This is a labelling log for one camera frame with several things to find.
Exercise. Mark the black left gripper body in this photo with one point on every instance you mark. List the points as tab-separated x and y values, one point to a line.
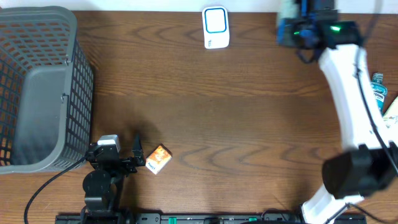
126	165

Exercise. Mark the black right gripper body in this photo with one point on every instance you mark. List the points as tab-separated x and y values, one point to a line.
296	34

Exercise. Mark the orange small box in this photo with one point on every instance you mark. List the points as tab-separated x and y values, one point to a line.
158	159

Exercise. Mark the light green tissue pack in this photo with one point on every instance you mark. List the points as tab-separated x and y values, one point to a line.
288	9

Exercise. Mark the teal mouthwash bottle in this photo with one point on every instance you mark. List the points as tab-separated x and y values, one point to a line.
379	90

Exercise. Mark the cream snack bag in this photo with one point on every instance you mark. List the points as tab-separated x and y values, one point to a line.
390	116

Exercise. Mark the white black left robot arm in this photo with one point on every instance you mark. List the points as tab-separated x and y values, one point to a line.
103	186

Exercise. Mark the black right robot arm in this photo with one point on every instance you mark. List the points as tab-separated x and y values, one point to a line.
368	162

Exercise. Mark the white barcode scanner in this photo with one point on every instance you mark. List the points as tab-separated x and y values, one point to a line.
215	27

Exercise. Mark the grey plastic basket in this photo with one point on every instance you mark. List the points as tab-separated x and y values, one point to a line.
47	88

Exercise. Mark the black mounting rail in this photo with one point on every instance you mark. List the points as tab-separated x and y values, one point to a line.
156	218

